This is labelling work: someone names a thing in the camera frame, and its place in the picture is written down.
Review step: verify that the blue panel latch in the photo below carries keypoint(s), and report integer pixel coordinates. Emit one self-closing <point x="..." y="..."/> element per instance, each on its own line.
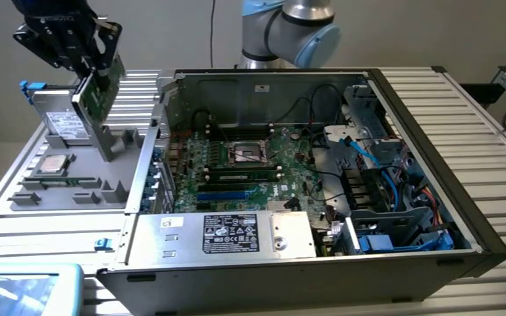
<point x="103" y="245"/>

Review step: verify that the blue expansion slot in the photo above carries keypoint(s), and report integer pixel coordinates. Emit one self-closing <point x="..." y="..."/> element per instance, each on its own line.
<point x="222" y="196"/>

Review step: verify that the black open PC case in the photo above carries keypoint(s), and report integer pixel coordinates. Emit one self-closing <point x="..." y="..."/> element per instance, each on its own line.
<point x="279" y="289"/>

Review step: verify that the silver hard disk blue carrier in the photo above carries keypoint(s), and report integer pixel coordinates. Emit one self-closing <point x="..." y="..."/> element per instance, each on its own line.
<point x="61" y="115"/>

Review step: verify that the black expansion slot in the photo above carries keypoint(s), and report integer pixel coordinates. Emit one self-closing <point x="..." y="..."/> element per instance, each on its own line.
<point x="228" y="188"/>

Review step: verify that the silver chipset heatsink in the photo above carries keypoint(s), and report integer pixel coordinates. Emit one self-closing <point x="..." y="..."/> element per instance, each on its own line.
<point x="285" y="204"/>

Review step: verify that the green motherboard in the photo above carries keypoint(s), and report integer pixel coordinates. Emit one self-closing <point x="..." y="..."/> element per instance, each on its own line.
<point x="191" y="184"/>

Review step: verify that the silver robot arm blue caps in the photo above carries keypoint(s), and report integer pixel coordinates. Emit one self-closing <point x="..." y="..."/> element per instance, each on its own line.
<point x="289" y="33"/>

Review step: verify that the green RAM stick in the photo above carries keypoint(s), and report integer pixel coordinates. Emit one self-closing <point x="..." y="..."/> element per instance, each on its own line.
<point x="59" y="181"/>

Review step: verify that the silver CPU chip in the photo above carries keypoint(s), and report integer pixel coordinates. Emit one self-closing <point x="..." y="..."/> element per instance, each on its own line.
<point x="56" y="163"/>

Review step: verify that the silver case side panel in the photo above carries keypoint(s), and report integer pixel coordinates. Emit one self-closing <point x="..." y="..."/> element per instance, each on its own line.
<point x="37" y="230"/>

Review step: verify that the black RAM stick with label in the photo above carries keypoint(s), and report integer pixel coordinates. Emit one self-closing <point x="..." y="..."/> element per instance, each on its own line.
<point x="239" y="177"/>

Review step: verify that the blue drive tray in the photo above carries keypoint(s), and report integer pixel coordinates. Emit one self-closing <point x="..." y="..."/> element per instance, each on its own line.
<point x="375" y="243"/>

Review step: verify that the silver drive cage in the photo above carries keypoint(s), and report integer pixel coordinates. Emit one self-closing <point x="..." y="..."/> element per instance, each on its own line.
<point x="367" y="131"/>

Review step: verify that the silver power supply unit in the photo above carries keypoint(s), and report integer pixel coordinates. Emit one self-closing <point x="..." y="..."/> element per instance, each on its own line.
<point x="183" y="240"/>

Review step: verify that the CPU socket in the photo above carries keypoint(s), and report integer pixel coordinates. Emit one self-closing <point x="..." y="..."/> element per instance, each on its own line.
<point x="247" y="152"/>

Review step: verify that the green graphics card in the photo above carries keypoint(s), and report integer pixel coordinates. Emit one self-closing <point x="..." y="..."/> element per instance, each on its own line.
<point x="96" y="105"/>

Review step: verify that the grey parts rack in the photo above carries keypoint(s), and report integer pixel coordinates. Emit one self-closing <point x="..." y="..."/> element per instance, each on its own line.
<point x="77" y="197"/>

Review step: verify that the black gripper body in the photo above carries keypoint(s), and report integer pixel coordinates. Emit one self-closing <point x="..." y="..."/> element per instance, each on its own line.
<point x="65" y="31"/>

